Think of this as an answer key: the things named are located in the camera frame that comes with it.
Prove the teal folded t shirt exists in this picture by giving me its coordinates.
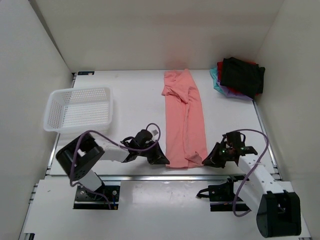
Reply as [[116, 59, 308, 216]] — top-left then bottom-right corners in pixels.
[[209, 67, 224, 94]]

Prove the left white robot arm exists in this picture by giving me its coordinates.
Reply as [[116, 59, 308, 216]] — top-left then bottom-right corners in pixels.
[[55, 129, 170, 202]]

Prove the pink t shirt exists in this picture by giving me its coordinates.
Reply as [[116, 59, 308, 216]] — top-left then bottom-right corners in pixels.
[[161, 69, 208, 169]]

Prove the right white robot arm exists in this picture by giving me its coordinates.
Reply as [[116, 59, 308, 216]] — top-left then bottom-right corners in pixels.
[[196, 129, 302, 238]]

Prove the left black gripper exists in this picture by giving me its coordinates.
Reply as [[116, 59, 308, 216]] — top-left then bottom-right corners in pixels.
[[138, 139, 169, 165]]

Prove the red folded t shirt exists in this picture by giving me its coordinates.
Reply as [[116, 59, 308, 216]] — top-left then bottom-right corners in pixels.
[[217, 61, 240, 93]]

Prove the purple folded t shirt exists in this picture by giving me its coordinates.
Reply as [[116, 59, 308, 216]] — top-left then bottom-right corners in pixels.
[[214, 77, 253, 101]]

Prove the white plastic basket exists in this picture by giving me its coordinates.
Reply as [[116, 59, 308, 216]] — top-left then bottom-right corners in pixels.
[[43, 85, 114, 135]]

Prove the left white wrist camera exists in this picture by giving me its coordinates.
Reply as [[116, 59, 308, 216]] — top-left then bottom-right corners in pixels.
[[150, 129, 159, 138]]

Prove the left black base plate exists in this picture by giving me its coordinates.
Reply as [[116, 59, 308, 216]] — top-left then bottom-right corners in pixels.
[[73, 181, 121, 211]]

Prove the black folded t shirt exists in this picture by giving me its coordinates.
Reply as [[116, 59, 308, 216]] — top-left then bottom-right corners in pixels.
[[220, 57, 266, 99]]

